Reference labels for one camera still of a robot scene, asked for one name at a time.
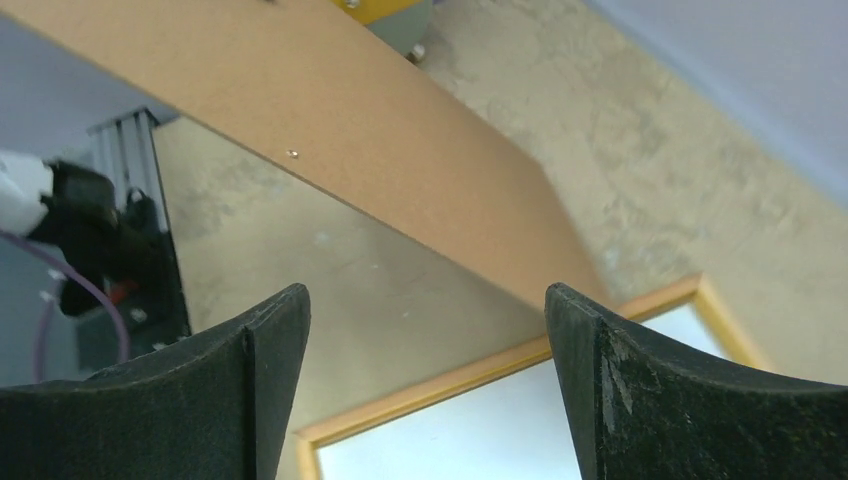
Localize aluminium rail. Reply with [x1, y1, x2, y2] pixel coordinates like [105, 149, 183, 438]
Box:
[87, 107, 170, 232]

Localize building photo print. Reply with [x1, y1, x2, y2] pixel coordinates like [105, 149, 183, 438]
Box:
[316, 301, 730, 480]

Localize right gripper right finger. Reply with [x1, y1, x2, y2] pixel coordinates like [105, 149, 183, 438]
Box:
[545, 283, 847, 479]

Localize white cylinder with coloured face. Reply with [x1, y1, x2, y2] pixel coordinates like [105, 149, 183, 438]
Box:
[332, 0, 434, 64]

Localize brown cardboard backing board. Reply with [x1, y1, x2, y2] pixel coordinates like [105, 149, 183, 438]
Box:
[1, 1, 610, 308]

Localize yellow picture frame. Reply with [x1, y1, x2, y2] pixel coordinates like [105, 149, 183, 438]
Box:
[295, 274, 775, 479]

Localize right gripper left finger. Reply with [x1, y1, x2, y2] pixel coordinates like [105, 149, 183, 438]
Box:
[1, 284, 311, 479]

